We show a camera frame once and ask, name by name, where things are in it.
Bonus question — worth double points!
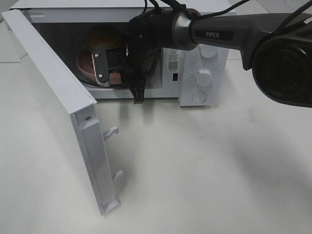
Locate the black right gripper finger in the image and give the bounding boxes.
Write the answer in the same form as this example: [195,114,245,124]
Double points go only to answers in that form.
[129,84,145,104]

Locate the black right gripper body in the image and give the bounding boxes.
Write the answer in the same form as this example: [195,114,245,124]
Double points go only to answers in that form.
[107,39,158,90]

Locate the burger with lettuce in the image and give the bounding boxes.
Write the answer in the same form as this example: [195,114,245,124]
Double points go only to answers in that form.
[84,24,124,52]

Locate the pink round plate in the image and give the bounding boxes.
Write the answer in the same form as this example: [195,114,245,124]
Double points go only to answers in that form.
[76,49,122,86]

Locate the round white door button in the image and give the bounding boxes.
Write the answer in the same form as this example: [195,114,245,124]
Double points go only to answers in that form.
[192,91,207,103]

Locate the white microwave knob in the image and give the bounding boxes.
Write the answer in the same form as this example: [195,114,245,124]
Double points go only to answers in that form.
[195,69,213,86]
[199,44,218,59]

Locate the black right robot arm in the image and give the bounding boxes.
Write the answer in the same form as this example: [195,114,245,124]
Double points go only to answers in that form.
[106,9,312,107]

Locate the white warning label sticker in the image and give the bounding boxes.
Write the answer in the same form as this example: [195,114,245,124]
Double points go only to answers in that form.
[168,49,180,72]

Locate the glass microwave turntable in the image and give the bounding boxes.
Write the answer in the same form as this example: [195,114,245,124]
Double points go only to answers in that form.
[79,78,127,89]

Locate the white microwave oven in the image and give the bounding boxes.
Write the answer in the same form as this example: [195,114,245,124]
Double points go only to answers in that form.
[3,0,229,106]

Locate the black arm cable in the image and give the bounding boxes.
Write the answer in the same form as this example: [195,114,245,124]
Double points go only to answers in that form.
[141,0,312,37]

